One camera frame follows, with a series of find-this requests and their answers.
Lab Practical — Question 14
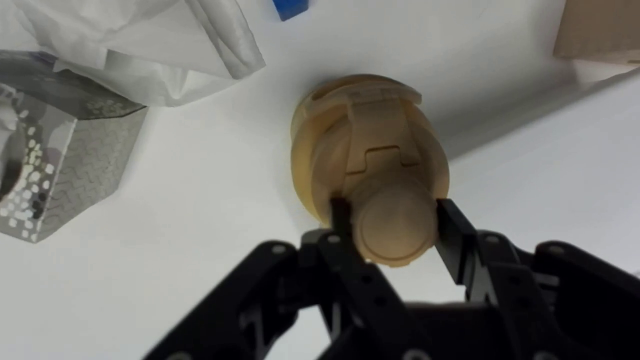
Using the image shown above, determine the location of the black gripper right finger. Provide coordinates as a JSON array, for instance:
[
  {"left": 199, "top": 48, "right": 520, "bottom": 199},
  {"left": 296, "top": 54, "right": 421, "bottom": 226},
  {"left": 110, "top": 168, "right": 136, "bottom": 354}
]
[{"left": 435, "top": 199, "right": 640, "bottom": 360}]

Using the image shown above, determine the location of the crumpled white cloth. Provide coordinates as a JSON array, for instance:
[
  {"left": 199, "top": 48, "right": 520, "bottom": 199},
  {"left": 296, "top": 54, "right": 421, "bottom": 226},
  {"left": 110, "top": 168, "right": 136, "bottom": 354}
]
[{"left": 0, "top": 0, "right": 265, "bottom": 105}]

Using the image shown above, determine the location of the beige water bottle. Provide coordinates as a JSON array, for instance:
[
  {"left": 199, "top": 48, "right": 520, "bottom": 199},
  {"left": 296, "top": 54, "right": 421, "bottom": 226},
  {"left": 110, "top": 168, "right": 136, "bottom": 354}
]
[{"left": 290, "top": 74, "right": 450, "bottom": 265}]

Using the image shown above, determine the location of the wooden shape sorter cube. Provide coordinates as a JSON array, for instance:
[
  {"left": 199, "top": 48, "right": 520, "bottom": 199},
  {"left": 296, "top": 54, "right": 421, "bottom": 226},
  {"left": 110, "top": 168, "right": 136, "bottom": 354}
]
[{"left": 554, "top": 0, "right": 640, "bottom": 64}]

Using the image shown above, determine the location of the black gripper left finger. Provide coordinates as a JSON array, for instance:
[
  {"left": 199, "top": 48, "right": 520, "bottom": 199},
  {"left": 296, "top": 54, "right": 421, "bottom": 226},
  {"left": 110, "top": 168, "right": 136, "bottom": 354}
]
[{"left": 141, "top": 198, "right": 427, "bottom": 360}]

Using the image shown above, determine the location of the blue block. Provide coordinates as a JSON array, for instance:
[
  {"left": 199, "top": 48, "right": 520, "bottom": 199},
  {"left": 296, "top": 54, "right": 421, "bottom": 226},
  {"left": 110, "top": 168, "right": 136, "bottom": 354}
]
[{"left": 272, "top": 0, "right": 310, "bottom": 20}]

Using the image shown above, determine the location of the grey patterned tissue box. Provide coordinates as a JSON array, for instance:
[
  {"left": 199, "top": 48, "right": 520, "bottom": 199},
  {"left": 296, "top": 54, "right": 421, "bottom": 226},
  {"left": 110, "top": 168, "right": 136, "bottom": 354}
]
[{"left": 0, "top": 50, "right": 146, "bottom": 244}]

